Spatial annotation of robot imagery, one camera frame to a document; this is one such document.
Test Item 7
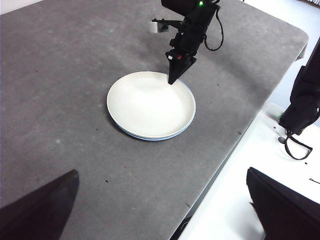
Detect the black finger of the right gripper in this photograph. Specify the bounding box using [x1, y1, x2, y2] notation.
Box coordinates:
[166, 56, 198, 86]

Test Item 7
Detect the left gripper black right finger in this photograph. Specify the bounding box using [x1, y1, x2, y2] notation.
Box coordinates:
[246, 166, 320, 240]

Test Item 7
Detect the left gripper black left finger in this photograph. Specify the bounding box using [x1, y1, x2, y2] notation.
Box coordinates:
[0, 169, 81, 240]

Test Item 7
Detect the white round plate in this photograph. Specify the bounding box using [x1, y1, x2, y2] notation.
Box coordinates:
[106, 71, 197, 139]

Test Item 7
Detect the blue round plate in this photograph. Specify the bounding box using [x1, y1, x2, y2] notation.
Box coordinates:
[116, 79, 197, 142]

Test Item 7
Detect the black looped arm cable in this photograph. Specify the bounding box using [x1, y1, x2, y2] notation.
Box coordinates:
[203, 4, 225, 52]

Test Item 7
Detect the pale grey right wrist camera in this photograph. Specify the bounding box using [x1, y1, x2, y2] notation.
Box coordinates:
[149, 17, 169, 35]

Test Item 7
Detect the black strap loop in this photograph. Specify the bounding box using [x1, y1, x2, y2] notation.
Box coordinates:
[284, 130, 314, 161]

